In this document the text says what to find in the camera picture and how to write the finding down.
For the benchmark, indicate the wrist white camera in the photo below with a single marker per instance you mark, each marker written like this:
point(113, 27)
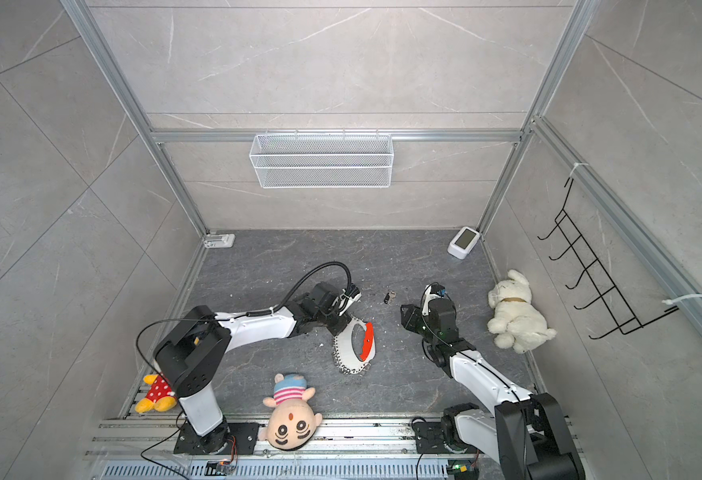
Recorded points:
point(432, 291)
point(349, 296)

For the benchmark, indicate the yellow red plush toy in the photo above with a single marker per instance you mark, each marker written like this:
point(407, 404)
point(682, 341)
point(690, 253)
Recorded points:
point(160, 397)

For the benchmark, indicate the white plush dog toy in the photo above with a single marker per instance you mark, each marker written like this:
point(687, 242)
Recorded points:
point(516, 323)

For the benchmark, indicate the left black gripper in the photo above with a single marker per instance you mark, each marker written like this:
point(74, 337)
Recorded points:
point(345, 322)

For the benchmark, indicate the black wire hook rack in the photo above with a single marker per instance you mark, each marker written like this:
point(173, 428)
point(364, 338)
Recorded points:
point(594, 272)

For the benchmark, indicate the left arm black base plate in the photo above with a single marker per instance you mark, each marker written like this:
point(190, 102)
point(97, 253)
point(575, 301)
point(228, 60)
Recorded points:
point(221, 440)

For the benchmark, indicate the white wire mesh basket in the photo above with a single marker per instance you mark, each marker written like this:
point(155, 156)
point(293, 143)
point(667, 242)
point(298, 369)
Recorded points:
point(330, 160)

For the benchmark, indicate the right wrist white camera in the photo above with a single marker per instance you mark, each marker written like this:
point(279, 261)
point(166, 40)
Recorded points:
point(432, 291)

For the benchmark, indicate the white digital clock device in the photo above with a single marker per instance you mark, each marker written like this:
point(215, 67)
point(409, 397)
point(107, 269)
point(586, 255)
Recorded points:
point(463, 242)

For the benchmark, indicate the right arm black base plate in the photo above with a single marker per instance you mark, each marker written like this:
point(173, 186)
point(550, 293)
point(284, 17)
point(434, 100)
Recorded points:
point(430, 438)

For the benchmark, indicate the white wall socket box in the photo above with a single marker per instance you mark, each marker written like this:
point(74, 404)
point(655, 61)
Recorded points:
point(216, 241)

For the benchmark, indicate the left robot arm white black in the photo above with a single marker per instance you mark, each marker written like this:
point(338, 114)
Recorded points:
point(189, 356)

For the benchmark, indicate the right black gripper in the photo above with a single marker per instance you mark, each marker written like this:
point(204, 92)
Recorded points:
point(411, 319)

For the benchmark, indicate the plush doll striped hat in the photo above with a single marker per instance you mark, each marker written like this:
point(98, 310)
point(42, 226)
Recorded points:
point(292, 422)

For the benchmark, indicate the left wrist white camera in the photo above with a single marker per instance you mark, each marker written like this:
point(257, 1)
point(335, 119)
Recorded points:
point(349, 296)

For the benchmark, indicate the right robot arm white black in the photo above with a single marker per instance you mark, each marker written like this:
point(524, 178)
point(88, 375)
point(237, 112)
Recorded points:
point(525, 433)

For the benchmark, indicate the metal keyring holder red handle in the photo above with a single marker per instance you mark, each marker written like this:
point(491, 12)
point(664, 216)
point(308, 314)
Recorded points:
point(354, 347)

